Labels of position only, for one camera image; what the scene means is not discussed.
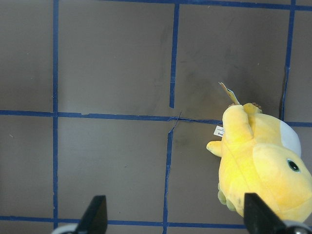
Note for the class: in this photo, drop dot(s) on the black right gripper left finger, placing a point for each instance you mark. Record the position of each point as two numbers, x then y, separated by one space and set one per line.
94 219

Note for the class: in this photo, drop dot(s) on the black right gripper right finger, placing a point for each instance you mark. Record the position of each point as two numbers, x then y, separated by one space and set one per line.
259 218

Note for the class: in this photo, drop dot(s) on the yellow plush dinosaur toy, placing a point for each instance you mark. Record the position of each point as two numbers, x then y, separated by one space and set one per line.
261 154

